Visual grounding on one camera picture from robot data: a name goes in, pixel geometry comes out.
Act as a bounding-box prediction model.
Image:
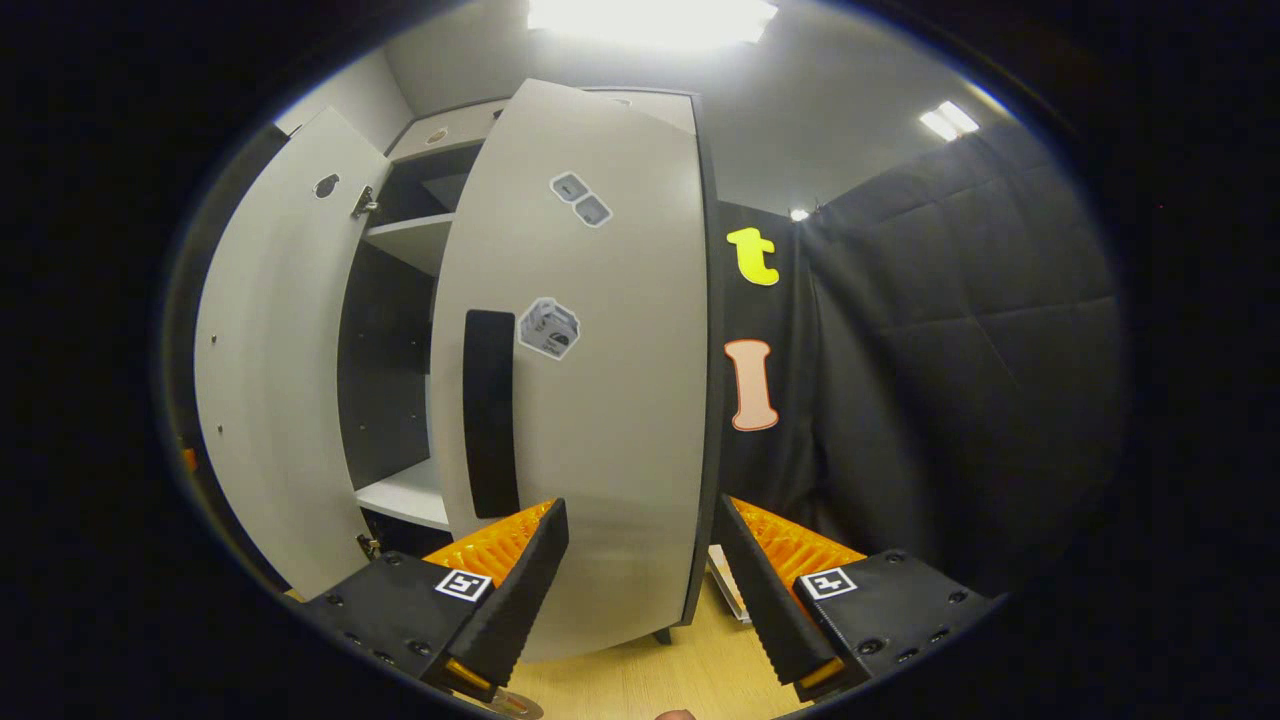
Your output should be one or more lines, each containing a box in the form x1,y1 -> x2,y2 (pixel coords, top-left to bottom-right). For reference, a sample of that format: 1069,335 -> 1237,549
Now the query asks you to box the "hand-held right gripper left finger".
298,497 -> 571,703

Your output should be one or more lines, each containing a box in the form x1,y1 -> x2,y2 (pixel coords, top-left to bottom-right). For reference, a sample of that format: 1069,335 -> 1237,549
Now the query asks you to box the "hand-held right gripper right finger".
712,492 -> 1003,707

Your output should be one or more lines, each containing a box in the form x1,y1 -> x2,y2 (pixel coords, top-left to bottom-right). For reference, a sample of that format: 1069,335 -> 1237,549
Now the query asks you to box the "grey cabinet door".
428,78 -> 723,663
193,107 -> 393,601

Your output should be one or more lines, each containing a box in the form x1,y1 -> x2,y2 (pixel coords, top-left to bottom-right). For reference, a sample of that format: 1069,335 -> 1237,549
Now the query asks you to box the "grey cabinet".
335,88 -> 727,647

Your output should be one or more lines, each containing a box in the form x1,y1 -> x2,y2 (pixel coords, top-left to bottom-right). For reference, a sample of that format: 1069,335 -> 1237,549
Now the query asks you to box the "black backdrop cloth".
160,120 -> 1131,601

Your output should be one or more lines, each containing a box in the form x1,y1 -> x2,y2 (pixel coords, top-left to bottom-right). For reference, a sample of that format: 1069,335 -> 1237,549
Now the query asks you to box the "long ceiling light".
918,100 -> 981,143
527,0 -> 781,49

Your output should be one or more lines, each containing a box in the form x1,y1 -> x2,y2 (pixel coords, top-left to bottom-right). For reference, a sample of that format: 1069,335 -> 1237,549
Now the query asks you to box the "black door handle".
462,309 -> 521,519

